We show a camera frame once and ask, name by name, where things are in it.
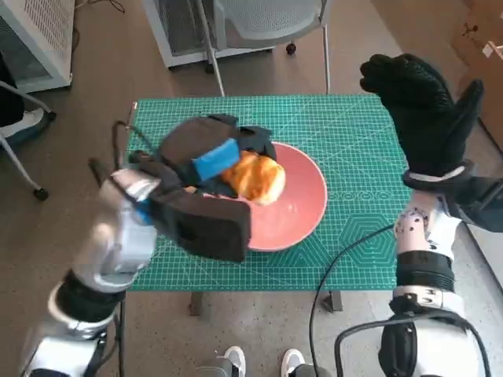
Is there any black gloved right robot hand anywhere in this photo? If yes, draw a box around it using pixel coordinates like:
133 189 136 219
359 53 485 178

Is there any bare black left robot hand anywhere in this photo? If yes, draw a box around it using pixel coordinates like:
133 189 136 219
155 113 278 197

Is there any rectangular orange striped toy bread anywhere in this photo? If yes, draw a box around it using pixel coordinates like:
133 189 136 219
219 151 286 206

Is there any pink bowl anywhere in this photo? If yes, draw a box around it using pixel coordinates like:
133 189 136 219
235 141 328 252

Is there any cardboard box with white label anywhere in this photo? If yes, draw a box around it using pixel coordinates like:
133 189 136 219
450 0 503 71

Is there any green cutting mat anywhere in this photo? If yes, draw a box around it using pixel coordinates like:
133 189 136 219
127 93 412 292

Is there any small white mesh cabinet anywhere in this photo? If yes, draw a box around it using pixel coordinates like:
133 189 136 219
141 0 276 68

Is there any grey wheeled office chair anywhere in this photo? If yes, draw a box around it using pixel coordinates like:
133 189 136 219
0 80 56 199

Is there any dark table leg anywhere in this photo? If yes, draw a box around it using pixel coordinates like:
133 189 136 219
324 291 342 314
189 291 204 317

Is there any grey mesh chair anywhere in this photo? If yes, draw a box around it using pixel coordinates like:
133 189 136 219
198 0 333 97

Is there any white desk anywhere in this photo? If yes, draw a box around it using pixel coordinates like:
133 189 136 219
465 225 503 307

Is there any large white perforated cabinet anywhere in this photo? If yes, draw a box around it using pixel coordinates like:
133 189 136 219
0 0 75 93

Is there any person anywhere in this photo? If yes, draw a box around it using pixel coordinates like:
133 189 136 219
0 50 46 138

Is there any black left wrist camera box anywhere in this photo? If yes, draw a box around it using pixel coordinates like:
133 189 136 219
151 188 252 263

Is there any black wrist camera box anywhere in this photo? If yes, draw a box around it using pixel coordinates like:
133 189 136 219
151 188 252 263
447 172 503 235

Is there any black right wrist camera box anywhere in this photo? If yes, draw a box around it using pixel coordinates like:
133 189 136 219
447 172 503 235

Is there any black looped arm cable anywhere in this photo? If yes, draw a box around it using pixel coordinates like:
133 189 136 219
334 316 492 377

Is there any long black cable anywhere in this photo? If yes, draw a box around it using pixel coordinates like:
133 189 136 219
310 223 396 377

